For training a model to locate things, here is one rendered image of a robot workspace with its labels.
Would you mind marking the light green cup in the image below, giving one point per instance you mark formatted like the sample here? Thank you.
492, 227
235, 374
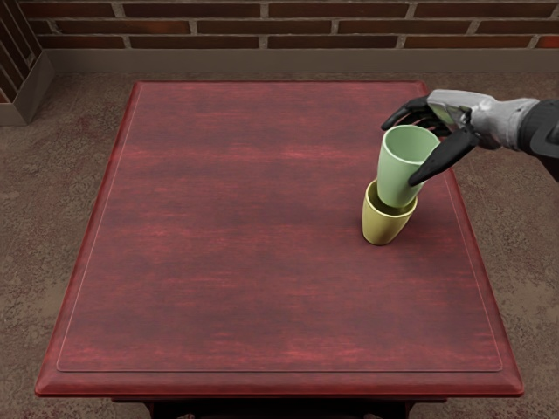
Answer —
404, 168

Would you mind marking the yellow cup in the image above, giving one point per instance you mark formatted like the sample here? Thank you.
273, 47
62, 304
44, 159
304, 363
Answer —
384, 224

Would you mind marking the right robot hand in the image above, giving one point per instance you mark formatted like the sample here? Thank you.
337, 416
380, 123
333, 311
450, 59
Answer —
489, 118

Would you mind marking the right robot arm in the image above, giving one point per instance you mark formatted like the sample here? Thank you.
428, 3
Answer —
543, 128

